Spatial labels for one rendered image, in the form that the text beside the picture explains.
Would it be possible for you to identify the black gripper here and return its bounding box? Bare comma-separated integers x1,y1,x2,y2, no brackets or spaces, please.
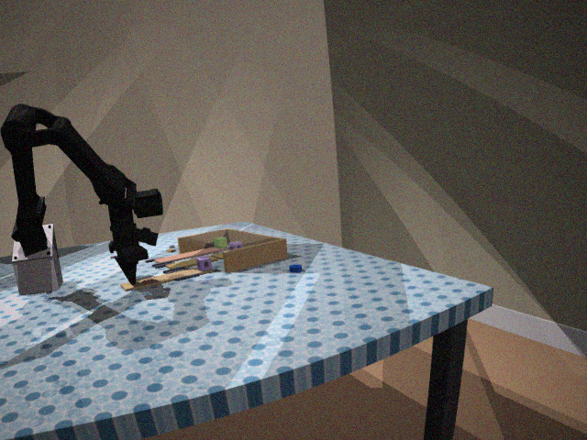
108,219,149,285

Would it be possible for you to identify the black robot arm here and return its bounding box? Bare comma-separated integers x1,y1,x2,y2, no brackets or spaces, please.
0,104,163,256

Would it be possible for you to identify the pink flat strip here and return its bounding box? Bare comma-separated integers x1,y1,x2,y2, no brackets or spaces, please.
154,247,220,263

